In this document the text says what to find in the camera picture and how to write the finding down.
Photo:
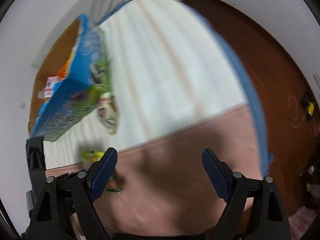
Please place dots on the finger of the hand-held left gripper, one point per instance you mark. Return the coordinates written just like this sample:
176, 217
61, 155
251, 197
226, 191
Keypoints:
35, 155

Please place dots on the brown cardboard box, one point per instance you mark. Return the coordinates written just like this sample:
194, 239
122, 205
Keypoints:
52, 60

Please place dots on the blue green milk carton box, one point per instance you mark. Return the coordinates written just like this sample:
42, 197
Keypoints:
75, 80

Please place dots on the white red label snack packet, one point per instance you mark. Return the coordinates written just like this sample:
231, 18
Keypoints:
107, 115

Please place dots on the yellow green snack packet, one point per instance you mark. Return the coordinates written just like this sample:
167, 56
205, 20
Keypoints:
91, 155

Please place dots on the white mesh panel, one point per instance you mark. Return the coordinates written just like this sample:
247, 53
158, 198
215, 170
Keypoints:
100, 2

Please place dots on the pink blanket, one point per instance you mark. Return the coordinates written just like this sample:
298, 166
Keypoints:
175, 180

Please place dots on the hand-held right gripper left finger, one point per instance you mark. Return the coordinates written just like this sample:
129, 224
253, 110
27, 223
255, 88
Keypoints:
103, 172

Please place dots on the white striped bedsheet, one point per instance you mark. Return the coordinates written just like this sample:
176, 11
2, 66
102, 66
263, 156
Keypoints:
175, 67

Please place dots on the pink patterned rug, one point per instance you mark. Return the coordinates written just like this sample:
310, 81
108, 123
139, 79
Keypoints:
300, 222

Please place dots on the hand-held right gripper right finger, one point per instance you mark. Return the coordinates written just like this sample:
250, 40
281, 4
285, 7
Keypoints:
215, 175

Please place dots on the dark wooden cabinet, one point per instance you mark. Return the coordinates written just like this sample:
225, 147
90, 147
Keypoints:
312, 175

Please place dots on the black yellow tool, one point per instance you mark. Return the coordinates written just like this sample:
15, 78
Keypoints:
310, 107

